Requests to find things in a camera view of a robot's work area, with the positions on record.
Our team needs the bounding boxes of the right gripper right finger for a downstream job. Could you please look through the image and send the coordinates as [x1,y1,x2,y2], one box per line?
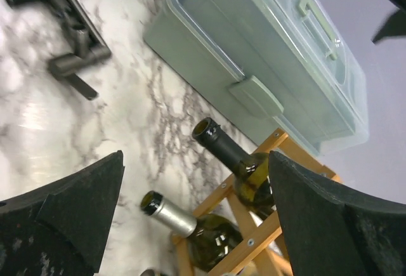
[269,151,405,275]

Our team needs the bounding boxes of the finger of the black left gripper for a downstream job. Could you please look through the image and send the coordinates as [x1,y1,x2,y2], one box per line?
[372,10,406,44]

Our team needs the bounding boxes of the green wine bottle brown label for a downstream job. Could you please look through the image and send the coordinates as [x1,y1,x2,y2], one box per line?
[140,190,244,272]

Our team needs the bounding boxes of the dark green wine bottle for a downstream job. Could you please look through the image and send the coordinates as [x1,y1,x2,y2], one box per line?
[192,117,275,221]

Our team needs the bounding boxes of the clear square liquor bottle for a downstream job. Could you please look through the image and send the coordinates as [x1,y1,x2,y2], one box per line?
[140,268,168,276]

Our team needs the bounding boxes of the translucent green storage box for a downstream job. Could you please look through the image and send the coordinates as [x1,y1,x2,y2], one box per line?
[144,0,369,155]

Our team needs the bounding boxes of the wooden wine rack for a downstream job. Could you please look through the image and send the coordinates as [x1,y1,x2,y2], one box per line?
[193,128,341,275]

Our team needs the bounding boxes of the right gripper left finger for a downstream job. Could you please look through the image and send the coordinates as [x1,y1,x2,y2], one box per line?
[1,150,124,275]

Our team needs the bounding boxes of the black corkscrew tool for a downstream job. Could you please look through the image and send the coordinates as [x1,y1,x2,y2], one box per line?
[3,0,112,101]

